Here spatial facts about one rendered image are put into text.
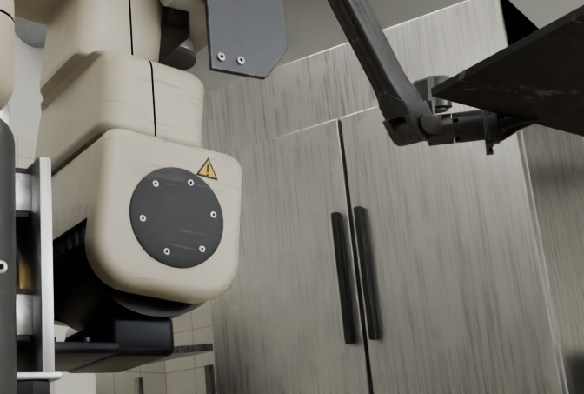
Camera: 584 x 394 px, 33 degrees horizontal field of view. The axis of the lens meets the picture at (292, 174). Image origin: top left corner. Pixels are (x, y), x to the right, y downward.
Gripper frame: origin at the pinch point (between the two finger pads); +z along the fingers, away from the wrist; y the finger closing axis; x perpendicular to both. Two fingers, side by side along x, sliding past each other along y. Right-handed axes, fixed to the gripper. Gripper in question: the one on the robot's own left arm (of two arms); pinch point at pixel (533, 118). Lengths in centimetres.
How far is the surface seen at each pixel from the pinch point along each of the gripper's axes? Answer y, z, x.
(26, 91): -134, -220, -243
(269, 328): 0, -94, -201
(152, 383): 2, -183, -324
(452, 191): -38, -18, -169
